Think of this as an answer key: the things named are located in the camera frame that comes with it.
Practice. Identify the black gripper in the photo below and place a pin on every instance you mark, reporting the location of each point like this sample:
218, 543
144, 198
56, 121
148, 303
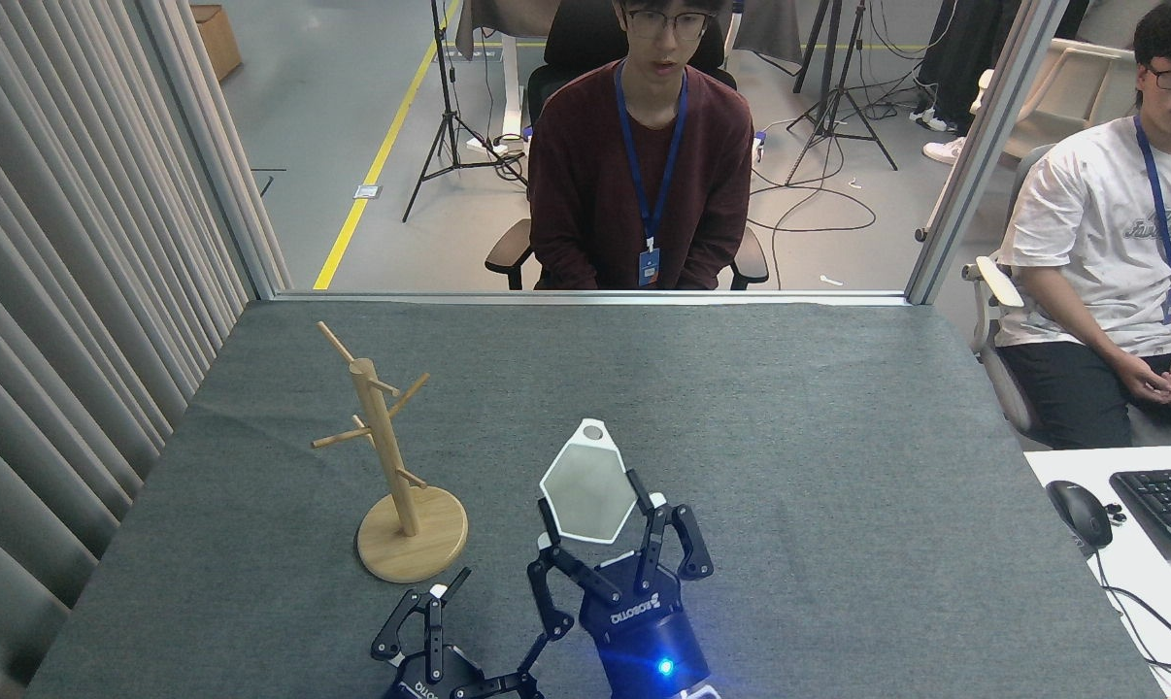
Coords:
644, 641
435, 680

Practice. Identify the white faceted cup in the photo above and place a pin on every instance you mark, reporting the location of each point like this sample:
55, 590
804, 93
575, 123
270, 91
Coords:
585, 490

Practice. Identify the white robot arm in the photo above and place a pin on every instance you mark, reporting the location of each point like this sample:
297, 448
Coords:
704, 692

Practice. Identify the wooden cup rack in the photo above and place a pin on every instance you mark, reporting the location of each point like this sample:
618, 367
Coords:
413, 544

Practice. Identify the white person's right hand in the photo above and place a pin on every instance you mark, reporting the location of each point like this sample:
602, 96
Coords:
1151, 381

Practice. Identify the person in dark red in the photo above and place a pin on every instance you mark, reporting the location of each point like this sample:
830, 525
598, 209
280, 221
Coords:
585, 175

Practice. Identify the grey office chair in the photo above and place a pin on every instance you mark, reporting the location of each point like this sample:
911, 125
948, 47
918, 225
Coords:
1003, 369

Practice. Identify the silver floor socket plate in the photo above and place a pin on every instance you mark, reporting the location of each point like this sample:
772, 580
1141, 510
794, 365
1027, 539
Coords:
367, 191

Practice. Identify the black computer mouse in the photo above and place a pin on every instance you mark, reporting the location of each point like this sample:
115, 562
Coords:
1079, 513

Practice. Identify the white side desk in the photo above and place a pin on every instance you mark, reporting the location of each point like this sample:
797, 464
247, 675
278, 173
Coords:
1129, 602

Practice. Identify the white shoe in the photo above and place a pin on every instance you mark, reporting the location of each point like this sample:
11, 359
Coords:
943, 150
933, 119

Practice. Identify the black office chair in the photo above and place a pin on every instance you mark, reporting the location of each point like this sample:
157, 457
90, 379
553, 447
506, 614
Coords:
571, 34

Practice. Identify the black keyboard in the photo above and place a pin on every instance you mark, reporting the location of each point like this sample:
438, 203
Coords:
1168, 510

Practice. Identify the beige pleated curtain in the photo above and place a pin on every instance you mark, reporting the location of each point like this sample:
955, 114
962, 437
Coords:
51, 291

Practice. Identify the person in white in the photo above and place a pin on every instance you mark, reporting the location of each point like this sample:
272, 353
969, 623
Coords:
1081, 252

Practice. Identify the cardboard box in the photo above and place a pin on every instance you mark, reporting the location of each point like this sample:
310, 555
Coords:
218, 41

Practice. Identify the beige wooden chair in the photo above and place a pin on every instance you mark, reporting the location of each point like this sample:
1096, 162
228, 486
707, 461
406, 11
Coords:
1081, 73

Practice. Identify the silver frame post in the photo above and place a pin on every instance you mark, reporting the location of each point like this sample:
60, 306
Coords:
212, 146
984, 155

